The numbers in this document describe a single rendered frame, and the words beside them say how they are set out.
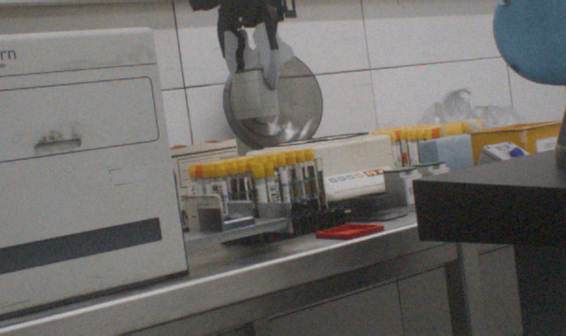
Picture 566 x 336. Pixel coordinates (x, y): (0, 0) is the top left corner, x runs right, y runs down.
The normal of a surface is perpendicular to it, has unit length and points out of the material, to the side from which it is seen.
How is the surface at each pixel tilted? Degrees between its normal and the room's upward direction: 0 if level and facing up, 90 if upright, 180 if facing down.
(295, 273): 90
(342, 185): 25
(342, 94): 90
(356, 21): 90
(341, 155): 90
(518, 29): 98
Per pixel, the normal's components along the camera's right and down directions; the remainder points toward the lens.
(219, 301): 0.60, -0.04
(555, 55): -0.64, 0.26
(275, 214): -0.79, 0.14
